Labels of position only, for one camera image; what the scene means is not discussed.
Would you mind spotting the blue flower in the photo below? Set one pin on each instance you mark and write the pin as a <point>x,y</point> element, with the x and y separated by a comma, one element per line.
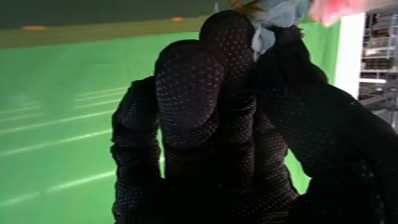
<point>277,15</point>

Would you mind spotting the metal shelf rack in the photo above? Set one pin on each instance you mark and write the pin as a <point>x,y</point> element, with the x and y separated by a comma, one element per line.
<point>378,66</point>

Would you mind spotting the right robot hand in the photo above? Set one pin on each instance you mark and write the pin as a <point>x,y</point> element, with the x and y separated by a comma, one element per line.
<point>236,140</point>

